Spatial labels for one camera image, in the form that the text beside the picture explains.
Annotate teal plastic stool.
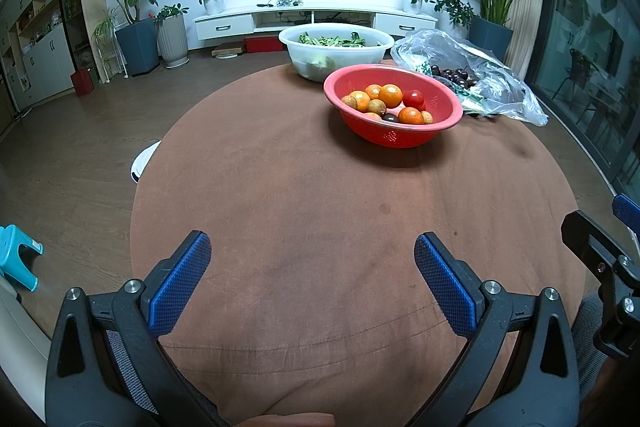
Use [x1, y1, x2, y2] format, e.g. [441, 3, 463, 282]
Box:
[0, 224, 44, 293]

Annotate white round floor device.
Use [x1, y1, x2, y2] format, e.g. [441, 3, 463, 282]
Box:
[131, 141, 163, 185]

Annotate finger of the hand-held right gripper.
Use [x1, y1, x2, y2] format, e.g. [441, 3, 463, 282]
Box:
[612, 193, 640, 228]
[561, 209, 640, 304]

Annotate flat wooden board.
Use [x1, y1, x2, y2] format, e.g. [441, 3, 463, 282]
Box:
[211, 42, 246, 58]

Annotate white television cabinet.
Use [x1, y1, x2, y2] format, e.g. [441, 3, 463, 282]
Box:
[194, 2, 441, 42]

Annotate white plastic basin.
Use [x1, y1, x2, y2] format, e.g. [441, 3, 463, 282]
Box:
[278, 23, 396, 82]

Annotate white wall cabinet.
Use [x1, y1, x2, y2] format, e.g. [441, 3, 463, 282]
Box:
[0, 0, 81, 112]

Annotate plant in ribbed white pot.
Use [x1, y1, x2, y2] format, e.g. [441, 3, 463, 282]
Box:
[154, 3, 191, 68]

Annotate clear plastic bag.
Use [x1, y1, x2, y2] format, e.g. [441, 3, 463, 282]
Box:
[390, 30, 549, 126]

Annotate red plastic colander bowl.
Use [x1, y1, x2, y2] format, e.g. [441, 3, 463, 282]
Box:
[323, 63, 464, 150]

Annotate red waste bin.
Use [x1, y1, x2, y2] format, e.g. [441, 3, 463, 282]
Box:
[70, 68, 96, 96]

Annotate sliding glass door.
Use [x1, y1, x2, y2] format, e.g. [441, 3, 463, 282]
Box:
[530, 0, 640, 198]

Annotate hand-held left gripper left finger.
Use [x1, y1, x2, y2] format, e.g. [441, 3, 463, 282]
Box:
[44, 230, 221, 427]

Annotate pile of dark cherries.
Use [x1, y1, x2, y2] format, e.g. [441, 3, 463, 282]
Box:
[430, 64, 478, 88]

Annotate flat red box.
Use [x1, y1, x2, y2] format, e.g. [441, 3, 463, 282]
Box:
[244, 36, 289, 54]

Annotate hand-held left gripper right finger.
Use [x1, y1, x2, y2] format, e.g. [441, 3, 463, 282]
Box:
[414, 232, 581, 427]

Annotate bushy plant tall white pot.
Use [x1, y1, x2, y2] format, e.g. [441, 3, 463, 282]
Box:
[432, 0, 473, 42]

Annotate spider plant on wire rack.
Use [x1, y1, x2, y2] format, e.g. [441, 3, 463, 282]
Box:
[90, 8, 127, 84]

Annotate green leafy vegetables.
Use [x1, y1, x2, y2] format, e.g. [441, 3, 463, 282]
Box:
[298, 32, 381, 50]

